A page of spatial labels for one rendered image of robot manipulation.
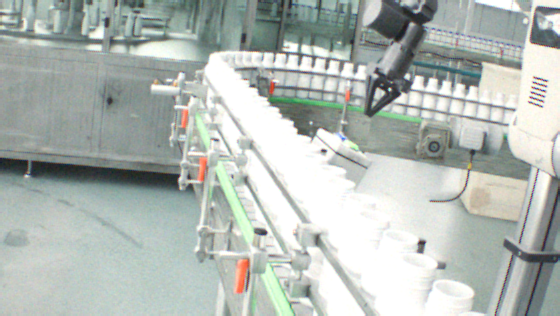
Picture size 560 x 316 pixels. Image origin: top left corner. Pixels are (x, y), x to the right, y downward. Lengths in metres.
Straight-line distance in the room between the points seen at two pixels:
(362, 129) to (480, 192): 2.65
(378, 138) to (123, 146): 2.12
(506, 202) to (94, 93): 3.24
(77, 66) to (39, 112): 0.40
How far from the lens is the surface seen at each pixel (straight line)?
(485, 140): 2.61
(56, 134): 4.34
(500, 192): 5.23
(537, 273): 1.50
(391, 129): 2.67
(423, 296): 0.59
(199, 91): 1.97
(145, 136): 4.31
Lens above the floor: 1.37
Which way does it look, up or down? 14 degrees down
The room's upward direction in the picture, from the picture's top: 9 degrees clockwise
